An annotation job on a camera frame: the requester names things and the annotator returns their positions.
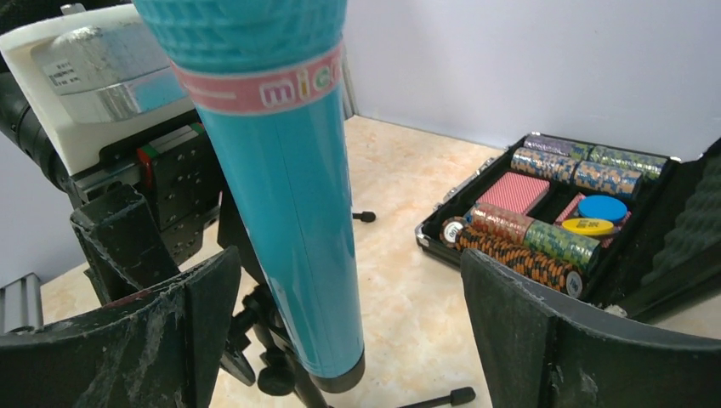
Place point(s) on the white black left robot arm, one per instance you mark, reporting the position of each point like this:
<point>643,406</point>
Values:
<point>28,129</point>

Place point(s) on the black tripod microphone stand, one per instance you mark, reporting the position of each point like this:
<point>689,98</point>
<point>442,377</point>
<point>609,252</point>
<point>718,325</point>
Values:
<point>282,374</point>

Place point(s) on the blue dealer chip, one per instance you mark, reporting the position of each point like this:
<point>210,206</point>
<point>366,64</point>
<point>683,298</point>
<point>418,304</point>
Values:
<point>602,207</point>

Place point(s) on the yellow dealer chip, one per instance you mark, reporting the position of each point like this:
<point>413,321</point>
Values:
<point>589,226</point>

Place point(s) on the cyan toy microphone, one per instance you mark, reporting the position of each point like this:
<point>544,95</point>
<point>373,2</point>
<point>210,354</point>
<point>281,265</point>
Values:
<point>266,79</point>

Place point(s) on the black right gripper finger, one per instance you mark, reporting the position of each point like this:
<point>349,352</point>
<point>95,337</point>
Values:
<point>541,348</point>

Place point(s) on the black aluminium poker chip case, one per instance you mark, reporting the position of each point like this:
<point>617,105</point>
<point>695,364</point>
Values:
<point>663,255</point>

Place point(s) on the pink card deck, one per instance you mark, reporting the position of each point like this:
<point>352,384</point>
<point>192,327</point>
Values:
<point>515,192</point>

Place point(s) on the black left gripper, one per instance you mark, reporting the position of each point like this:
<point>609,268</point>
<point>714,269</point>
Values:
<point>162,346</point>

